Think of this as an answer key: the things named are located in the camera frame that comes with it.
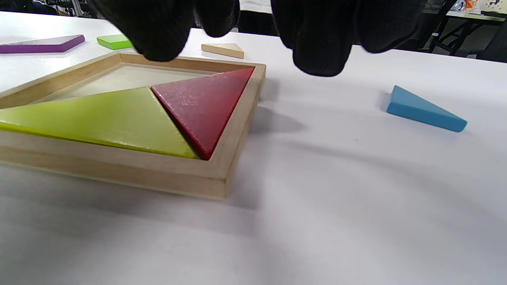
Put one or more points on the person's right hand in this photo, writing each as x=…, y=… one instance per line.
x=317, y=31

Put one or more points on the beige triangle tangram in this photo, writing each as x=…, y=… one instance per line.
x=223, y=49

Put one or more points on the blue triangle tangram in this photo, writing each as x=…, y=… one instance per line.
x=420, y=109

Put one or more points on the red triangle tangram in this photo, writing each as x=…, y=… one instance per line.
x=202, y=107

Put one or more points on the green square tangram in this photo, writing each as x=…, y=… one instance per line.
x=113, y=41

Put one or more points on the yellow triangle tangram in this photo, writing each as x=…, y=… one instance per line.
x=99, y=118

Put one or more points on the wooden square tray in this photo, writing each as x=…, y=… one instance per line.
x=119, y=170

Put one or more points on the purple triangle tangram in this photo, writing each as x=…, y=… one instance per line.
x=39, y=44

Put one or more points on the white desk with black legs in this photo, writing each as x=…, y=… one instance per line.
x=475, y=16

